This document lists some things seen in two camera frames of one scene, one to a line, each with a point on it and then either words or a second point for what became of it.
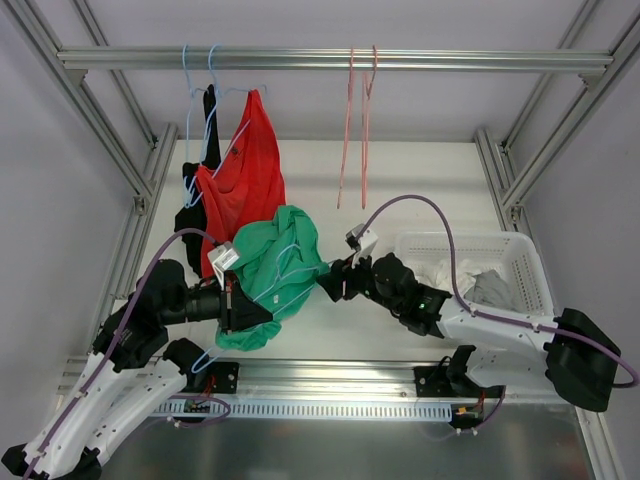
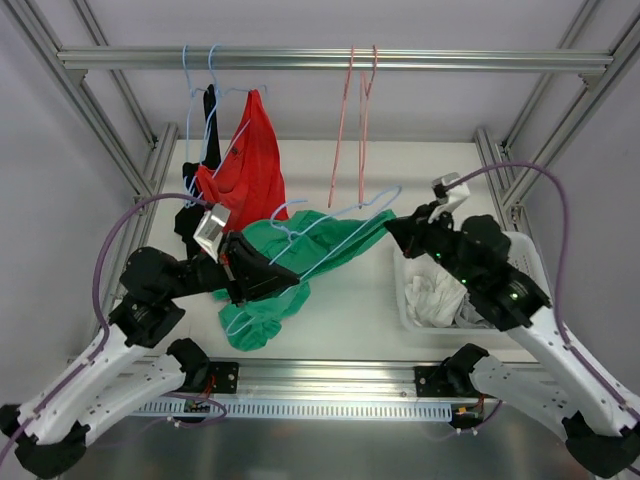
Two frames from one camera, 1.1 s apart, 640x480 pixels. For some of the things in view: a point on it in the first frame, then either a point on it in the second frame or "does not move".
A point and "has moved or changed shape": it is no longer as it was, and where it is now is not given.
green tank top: (279, 266) has moved or changed shape
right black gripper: (345, 281) → (427, 232)
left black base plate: (222, 377) does not move
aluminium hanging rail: (589, 59) does not move
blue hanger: (207, 360) → (276, 254)
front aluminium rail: (333, 380) does not move
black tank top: (186, 216) does not move
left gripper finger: (244, 311) → (255, 273)
